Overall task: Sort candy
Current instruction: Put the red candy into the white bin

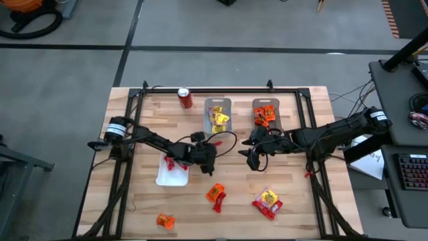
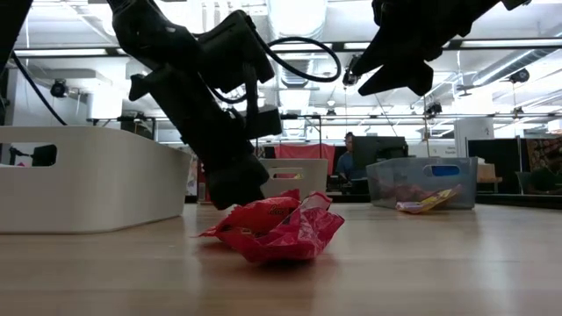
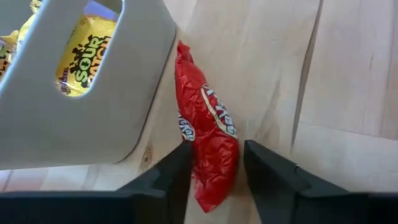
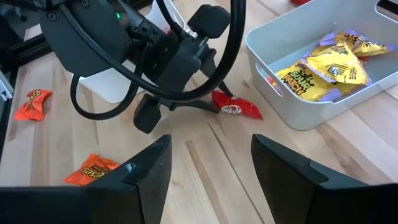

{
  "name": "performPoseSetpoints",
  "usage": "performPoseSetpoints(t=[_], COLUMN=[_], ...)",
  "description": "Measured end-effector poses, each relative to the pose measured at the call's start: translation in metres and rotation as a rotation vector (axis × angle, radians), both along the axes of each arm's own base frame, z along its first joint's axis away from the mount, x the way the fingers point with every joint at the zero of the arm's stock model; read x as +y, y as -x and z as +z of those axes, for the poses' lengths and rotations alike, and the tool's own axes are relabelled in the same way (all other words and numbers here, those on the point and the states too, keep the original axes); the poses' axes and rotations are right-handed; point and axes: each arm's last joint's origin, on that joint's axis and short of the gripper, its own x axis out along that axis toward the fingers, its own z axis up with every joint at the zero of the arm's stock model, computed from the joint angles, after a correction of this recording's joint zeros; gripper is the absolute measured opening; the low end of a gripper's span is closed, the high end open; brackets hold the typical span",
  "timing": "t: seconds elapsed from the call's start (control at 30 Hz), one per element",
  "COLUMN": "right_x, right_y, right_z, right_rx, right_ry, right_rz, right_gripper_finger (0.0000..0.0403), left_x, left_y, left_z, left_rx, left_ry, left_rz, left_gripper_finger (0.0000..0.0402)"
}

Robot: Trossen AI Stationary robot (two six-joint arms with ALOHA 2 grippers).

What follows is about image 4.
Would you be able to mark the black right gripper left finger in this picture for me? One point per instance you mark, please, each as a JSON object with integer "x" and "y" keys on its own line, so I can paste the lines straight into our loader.
{"x": 140, "y": 193}

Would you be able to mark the red KitKat candy wrapper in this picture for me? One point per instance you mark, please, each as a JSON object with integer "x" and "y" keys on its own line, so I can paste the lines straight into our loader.
{"x": 239, "y": 109}

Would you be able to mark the white plastic bin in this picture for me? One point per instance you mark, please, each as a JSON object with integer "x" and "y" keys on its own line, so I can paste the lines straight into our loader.
{"x": 109, "y": 87}

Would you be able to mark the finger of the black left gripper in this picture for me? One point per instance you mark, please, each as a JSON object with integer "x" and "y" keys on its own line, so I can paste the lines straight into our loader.
{"x": 146, "y": 115}
{"x": 208, "y": 21}

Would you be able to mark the orange Reese's candy wrapper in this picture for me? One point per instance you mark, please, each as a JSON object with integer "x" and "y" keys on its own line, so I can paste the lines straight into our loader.
{"x": 32, "y": 105}
{"x": 90, "y": 171}

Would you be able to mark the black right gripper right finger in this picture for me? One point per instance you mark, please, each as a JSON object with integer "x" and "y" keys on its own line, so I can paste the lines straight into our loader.
{"x": 295, "y": 193}

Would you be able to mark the light grey plastic bin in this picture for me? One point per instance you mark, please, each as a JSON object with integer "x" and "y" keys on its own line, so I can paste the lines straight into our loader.
{"x": 304, "y": 115}

